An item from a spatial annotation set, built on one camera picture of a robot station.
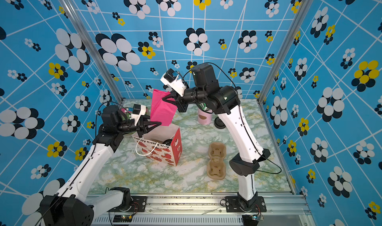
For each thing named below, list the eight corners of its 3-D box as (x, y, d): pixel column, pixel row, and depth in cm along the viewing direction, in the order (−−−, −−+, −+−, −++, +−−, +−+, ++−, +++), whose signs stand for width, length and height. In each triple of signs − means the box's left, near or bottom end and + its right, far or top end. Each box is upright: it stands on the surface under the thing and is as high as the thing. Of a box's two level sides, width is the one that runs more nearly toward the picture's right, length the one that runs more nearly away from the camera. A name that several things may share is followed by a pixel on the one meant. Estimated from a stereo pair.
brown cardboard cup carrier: (206, 179, 83) (206, 176, 79) (209, 145, 97) (209, 140, 92) (224, 181, 82) (226, 178, 78) (224, 147, 96) (226, 142, 91)
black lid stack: (219, 130, 104) (219, 127, 101) (212, 121, 109) (212, 118, 106) (224, 128, 105) (225, 125, 102) (217, 119, 110) (218, 116, 107)
